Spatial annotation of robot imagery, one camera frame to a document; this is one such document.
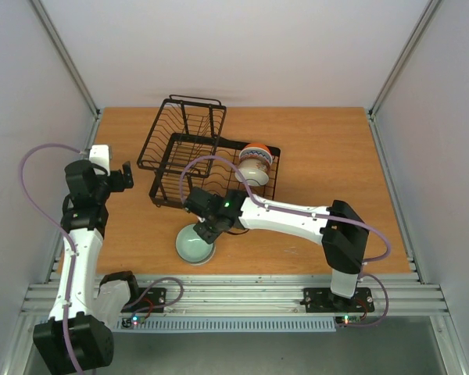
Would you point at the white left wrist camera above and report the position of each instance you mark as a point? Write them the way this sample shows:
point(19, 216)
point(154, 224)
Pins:
point(100, 155)

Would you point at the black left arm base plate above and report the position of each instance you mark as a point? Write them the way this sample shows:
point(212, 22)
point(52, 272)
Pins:
point(152, 302)

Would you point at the plain white bowl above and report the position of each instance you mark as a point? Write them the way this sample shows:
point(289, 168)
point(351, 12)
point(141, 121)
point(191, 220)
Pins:
point(255, 171)

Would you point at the aluminium front frame rails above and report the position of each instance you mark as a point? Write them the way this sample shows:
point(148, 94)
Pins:
point(280, 295)

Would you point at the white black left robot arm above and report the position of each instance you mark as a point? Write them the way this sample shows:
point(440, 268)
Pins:
point(77, 336)

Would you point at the aluminium left frame post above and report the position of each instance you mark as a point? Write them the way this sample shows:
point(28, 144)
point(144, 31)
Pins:
point(57, 42)

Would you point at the light green ceramic bowl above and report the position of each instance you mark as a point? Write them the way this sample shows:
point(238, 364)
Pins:
point(191, 248)

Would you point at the aluminium frame post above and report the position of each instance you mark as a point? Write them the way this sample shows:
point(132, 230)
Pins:
point(408, 49)
point(57, 42)

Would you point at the aluminium right frame post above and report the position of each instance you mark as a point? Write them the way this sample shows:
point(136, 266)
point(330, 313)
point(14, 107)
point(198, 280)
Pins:
point(408, 49)

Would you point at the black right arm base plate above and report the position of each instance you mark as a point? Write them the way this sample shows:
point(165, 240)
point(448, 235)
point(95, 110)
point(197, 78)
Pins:
point(322, 300)

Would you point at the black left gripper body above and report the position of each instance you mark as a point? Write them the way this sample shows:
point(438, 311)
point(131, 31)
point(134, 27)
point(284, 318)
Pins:
point(120, 185)

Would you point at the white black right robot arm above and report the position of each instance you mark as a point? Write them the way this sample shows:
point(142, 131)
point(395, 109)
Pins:
point(337, 229)

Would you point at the grey slotted cable duct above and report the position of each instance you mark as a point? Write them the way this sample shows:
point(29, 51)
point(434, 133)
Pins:
point(242, 324)

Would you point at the green led board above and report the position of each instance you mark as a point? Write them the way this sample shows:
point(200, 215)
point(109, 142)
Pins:
point(348, 319)
point(134, 321)

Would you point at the red patterned bowl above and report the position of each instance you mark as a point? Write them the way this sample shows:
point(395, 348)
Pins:
point(263, 157)

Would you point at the left green led board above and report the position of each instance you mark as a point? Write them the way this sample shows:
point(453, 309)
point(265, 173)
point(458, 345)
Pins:
point(134, 321)

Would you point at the white bowl with orange outside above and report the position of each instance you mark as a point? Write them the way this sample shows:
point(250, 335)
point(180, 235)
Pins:
point(258, 146)

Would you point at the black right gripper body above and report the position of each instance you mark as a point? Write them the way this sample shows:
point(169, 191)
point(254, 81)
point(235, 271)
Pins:
point(208, 231)

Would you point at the right green led board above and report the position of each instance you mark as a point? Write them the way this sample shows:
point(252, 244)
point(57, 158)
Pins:
point(348, 319)

